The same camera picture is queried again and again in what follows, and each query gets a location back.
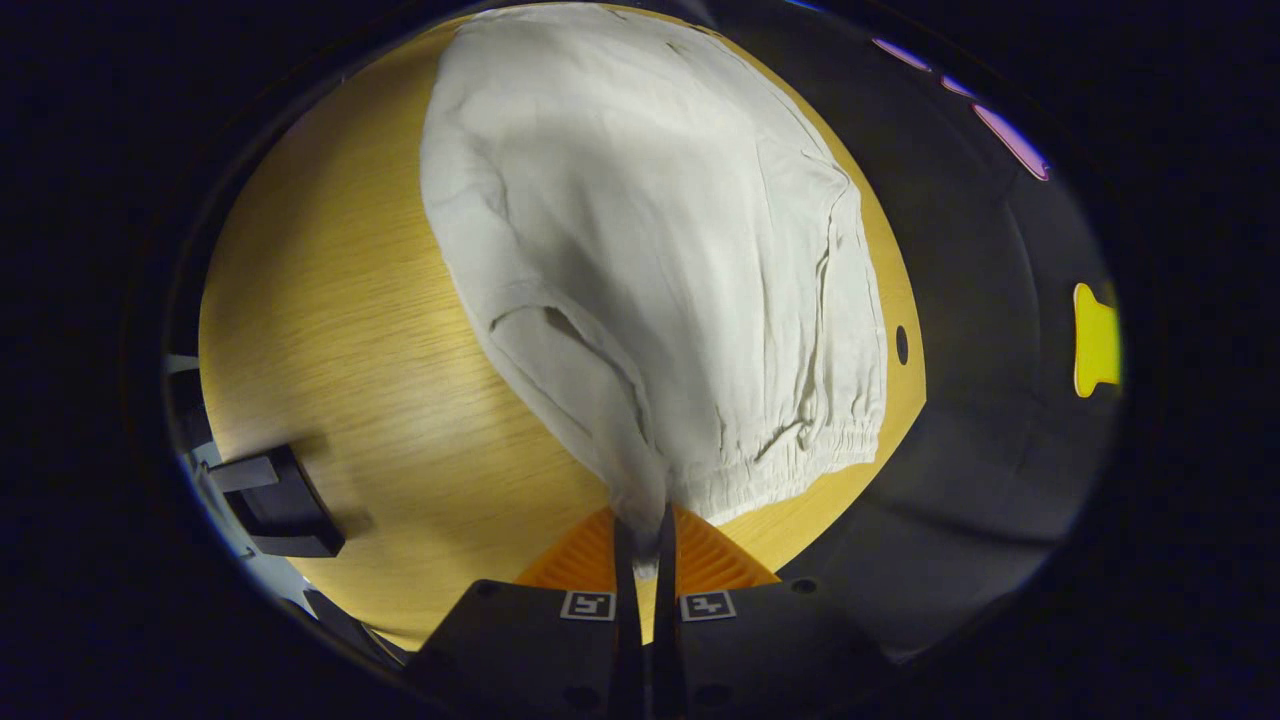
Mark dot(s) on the black backdrop cloth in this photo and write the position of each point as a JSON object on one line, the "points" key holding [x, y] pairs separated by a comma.
{"points": [[980, 400]]}

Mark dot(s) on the white jeans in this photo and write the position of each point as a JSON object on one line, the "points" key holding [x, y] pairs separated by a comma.
{"points": [[650, 250]]}

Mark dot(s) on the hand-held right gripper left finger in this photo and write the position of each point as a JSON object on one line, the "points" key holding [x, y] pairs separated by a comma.
{"points": [[625, 650]]}

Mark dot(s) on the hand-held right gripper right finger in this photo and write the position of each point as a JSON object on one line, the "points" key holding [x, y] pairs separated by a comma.
{"points": [[668, 650]]}

